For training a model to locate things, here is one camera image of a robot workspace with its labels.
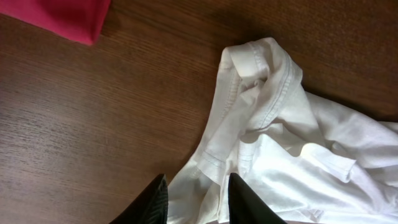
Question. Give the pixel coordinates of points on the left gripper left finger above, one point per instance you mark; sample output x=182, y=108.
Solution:
x=149, y=207

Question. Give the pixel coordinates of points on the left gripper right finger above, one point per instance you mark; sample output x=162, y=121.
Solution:
x=246, y=207

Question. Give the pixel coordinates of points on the white printed t-shirt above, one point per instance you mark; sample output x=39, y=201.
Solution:
x=308, y=158

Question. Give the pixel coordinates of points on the folded red t-shirt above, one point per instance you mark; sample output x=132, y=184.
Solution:
x=77, y=20

